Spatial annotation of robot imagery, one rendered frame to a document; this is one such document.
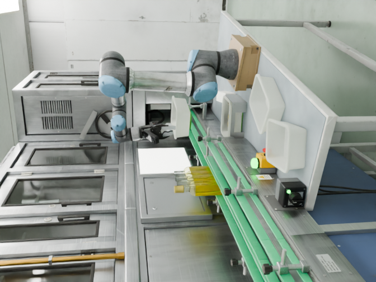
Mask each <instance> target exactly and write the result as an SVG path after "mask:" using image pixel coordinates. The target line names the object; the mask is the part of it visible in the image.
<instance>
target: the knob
mask: <svg viewBox="0 0 376 282"><path fill-rule="evenodd" d="M289 201H290V203H292V204H293V205H299V204H301V203H304V200H303V199H302V197H301V194H300V193H298V192H294V193H292V194H290V196H289Z"/></svg>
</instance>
